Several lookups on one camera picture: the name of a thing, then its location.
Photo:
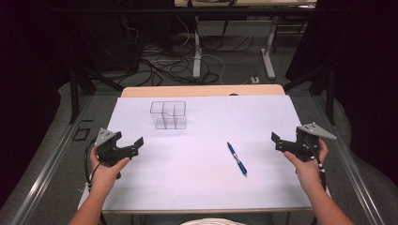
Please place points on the white table cover sheet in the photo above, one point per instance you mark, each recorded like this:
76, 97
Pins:
200, 175

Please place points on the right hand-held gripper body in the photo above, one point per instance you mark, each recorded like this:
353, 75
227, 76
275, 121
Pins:
306, 145

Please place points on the black metal stand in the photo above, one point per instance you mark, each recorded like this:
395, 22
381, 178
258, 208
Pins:
74, 93
330, 90

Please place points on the black square floor frame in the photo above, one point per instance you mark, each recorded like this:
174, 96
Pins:
81, 134

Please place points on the clear acrylic organizer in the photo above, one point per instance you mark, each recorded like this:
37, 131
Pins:
170, 120

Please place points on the person's left hand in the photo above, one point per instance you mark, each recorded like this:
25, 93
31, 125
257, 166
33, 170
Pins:
104, 176

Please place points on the person's white clothing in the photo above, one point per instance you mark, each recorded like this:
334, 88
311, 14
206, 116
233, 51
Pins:
212, 222

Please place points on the blue pen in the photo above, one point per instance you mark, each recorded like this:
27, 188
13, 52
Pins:
237, 159

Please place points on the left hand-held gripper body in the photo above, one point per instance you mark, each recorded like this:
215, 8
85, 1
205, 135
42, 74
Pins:
108, 150

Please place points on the white desk leg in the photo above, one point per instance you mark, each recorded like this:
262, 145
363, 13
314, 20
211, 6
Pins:
196, 56
268, 56

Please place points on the dark curtain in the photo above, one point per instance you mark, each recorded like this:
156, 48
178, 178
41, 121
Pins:
366, 78
28, 78

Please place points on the white power strip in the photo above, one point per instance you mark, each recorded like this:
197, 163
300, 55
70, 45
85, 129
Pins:
254, 80

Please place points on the aluminium floor rail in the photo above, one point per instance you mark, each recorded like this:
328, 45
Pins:
353, 175
47, 168

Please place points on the person's right hand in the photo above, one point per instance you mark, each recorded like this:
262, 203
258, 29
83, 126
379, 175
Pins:
308, 173

